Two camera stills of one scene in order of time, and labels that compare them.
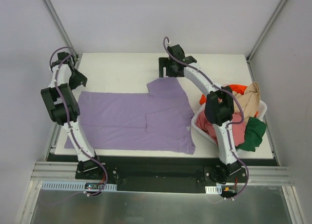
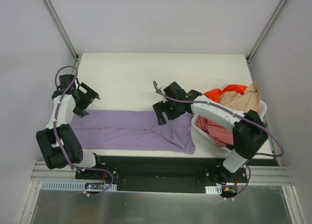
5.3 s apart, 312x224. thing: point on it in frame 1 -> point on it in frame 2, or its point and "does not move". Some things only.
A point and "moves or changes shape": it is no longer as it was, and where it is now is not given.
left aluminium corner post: x=58 y=23 does not move
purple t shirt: x=161 y=119 moves or changes shape
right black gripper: x=165 y=66 -> x=165 y=109
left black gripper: x=79 y=79 -> x=85 y=101
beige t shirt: x=249 y=101 does not move
